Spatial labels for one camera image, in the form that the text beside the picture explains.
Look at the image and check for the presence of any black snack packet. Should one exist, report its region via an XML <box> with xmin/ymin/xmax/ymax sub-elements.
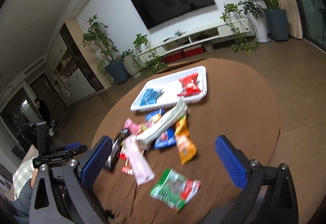
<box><xmin>104</xmin><ymin>128</ymin><xmax>130</xmax><ymax>172</ymax></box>

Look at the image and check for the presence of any orange snack bag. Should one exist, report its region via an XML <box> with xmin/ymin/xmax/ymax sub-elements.
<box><xmin>174</xmin><ymin>115</ymin><xmax>197</xmax><ymax>166</ymax></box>

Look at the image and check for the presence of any pale pink snack bar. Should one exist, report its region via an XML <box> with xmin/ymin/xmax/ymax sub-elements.
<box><xmin>123</xmin><ymin>135</ymin><xmax>155</xmax><ymax>185</ymax></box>

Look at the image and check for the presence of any long white snack bag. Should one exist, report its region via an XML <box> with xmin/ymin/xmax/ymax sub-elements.
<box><xmin>135</xmin><ymin>98</ymin><xmax>188</xmax><ymax>149</ymax></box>

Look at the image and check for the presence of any pink snack packet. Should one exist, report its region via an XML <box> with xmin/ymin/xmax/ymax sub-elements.
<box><xmin>123</xmin><ymin>118</ymin><xmax>151</xmax><ymax>135</ymax></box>

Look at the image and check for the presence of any green red snack packet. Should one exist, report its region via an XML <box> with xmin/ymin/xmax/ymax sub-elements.
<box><xmin>150</xmin><ymin>168</ymin><xmax>202</xmax><ymax>212</ymax></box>

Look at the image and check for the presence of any grey sleeved left forearm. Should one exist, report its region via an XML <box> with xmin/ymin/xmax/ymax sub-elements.
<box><xmin>12</xmin><ymin>179</ymin><xmax>33</xmax><ymax>223</ymax></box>

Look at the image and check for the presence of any person's left hand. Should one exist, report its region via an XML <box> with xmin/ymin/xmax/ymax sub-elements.
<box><xmin>30</xmin><ymin>169</ymin><xmax>38</xmax><ymax>189</ymax></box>

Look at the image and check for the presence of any person in background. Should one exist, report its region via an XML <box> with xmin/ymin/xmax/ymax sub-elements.
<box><xmin>34</xmin><ymin>97</ymin><xmax>53</xmax><ymax>129</ymax></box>

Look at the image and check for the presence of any wooden white cabinet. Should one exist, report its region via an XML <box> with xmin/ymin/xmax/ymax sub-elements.
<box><xmin>45</xmin><ymin>19</ymin><xmax>110</xmax><ymax>105</ymax></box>

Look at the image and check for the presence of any dark blue snack packet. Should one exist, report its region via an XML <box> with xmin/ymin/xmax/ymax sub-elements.
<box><xmin>154</xmin><ymin>128</ymin><xmax>176</xmax><ymax>149</ymax></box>

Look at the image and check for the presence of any blue striped snack packet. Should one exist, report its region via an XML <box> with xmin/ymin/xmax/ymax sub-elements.
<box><xmin>145</xmin><ymin>108</ymin><xmax>165</xmax><ymax>123</ymax></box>

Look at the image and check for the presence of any left plant in dark pot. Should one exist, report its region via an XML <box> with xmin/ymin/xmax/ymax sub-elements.
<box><xmin>82</xmin><ymin>14</ymin><xmax>130</xmax><ymax>85</ymax></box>

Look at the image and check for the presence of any light blue snack packet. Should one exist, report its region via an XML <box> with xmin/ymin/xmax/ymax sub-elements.
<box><xmin>140</xmin><ymin>88</ymin><xmax>164</xmax><ymax>106</ymax></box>

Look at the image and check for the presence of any red snack bag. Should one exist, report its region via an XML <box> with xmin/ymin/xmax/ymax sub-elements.
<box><xmin>177</xmin><ymin>73</ymin><xmax>202</xmax><ymax>97</ymax></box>

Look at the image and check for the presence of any white plastic tray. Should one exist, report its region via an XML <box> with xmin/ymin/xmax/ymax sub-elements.
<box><xmin>130</xmin><ymin>66</ymin><xmax>208</xmax><ymax>111</ymax></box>

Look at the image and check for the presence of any small plant in white pot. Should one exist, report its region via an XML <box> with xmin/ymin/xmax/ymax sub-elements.
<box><xmin>121</xmin><ymin>33</ymin><xmax>168</xmax><ymax>78</ymax></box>

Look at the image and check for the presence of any red storage box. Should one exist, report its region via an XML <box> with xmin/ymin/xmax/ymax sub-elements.
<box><xmin>164</xmin><ymin>51</ymin><xmax>183</xmax><ymax>64</ymax></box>
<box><xmin>183</xmin><ymin>45</ymin><xmax>204</xmax><ymax>58</ymax></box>

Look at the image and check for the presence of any white tv console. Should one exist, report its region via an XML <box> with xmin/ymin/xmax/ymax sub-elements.
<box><xmin>150</xmin><ymin>18</ymin><xmax>255</xmax><ymax>56</ymax></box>

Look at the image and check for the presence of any trailing plant in white pot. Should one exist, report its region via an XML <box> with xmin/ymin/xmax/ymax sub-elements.
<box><xmin>220</xmin><ymin>0</ymin><xmax>270</xmax><ymax>53</ymax></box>

